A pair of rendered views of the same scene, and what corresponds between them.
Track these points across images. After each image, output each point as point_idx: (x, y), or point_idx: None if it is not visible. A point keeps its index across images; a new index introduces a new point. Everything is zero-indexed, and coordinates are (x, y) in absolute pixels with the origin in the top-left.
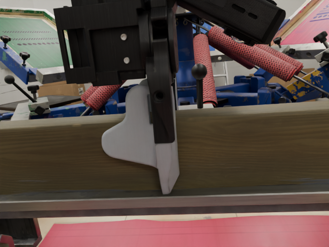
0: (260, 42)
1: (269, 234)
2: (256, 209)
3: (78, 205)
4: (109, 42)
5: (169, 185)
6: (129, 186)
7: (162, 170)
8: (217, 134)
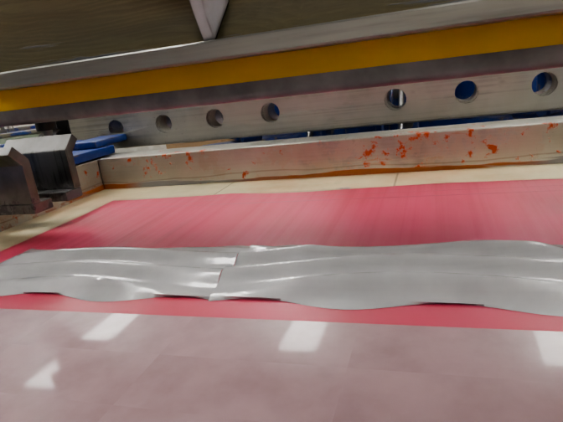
0: None
1: (436, 197)
2: (363, 77)
3: (90, 67)
4: None
5: (207, 17)
6: (163, 43)
7: None
8: None
